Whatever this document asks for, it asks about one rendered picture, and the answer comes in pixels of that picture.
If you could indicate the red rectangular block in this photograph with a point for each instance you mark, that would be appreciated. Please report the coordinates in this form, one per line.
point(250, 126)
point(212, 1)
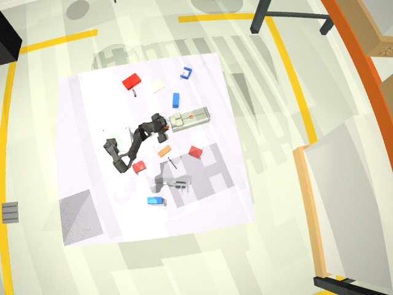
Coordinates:
point(131, 81)
point(137, 167)

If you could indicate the red cube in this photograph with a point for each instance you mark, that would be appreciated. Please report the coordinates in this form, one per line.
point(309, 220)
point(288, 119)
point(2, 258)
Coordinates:
point(195, 152)

